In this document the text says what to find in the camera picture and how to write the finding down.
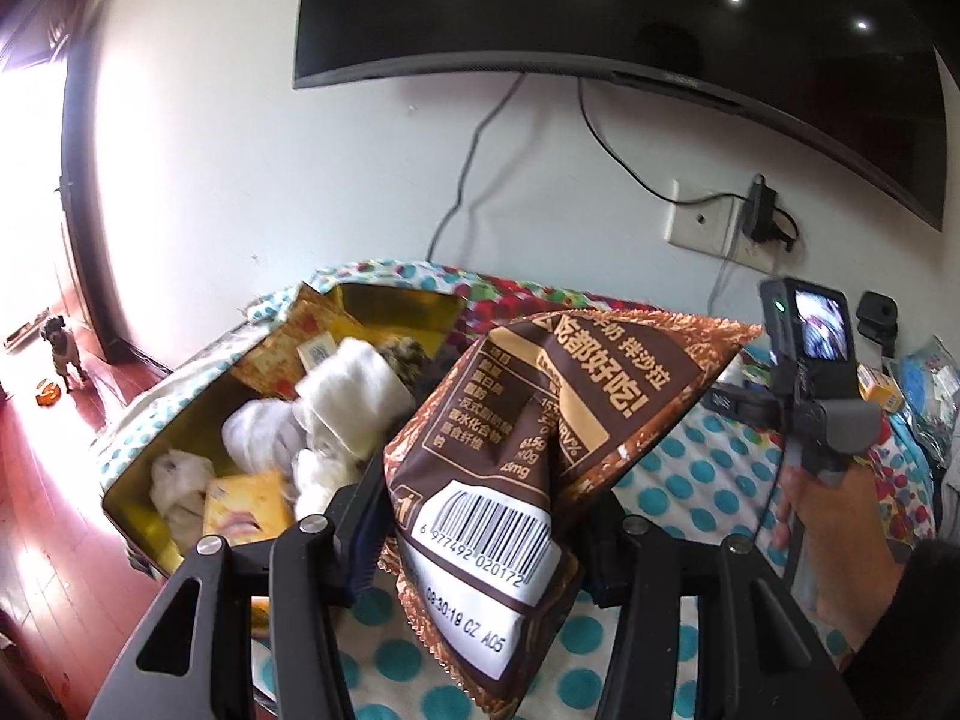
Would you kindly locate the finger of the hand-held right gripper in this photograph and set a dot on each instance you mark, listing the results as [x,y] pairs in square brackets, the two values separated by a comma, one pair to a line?
[750,405]

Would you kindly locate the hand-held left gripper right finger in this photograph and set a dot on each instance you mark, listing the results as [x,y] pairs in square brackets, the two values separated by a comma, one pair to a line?
[607,570]

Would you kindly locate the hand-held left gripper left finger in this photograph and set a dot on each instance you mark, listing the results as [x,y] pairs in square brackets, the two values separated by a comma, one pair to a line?
[364,555]

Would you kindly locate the small yellow packet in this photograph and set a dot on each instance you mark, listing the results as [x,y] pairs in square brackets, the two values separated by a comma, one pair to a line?
[247,514]

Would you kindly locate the brown snack packet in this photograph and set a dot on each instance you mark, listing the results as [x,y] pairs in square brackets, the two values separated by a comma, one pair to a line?
[525,405]

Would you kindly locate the yellow patterned snack packet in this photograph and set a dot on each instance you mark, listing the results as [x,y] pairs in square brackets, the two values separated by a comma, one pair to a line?
[274,360]

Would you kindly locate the yellow tin box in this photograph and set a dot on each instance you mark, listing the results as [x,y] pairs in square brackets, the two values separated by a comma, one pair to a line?
[390,315]

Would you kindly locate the person's right forearm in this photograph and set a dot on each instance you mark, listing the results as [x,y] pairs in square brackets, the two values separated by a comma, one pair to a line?
[922,630]

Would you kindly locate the person's right hand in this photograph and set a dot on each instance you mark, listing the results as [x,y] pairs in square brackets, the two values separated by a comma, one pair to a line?
[847,540]

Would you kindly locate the yellow orange small box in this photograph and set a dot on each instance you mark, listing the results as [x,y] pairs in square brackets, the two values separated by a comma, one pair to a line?
[877,388]

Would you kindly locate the small black device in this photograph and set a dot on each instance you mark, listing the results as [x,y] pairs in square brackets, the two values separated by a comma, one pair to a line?
[877,319]

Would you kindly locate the polka dot tablecloth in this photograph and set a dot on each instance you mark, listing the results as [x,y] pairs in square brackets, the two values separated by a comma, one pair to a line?
[675,480]

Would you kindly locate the light blue plastic packet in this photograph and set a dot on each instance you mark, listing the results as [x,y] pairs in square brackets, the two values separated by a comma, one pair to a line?
[926,390]

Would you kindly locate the black power adapter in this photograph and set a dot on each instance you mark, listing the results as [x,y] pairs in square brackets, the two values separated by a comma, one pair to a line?
[761,210]

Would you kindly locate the orange bowl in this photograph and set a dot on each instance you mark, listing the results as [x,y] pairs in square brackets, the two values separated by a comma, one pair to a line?
[46,392]

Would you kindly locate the small dog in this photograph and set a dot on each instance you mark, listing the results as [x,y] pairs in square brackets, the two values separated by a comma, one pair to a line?
[64,349]

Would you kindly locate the black television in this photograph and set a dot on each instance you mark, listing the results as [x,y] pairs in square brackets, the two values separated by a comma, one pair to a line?
[600,15]

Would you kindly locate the white wall socket plate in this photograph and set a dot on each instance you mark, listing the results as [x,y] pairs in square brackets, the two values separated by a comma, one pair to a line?
[697,221]

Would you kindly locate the dark door frame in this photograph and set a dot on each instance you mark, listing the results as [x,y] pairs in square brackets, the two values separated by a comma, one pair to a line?
[97,240]

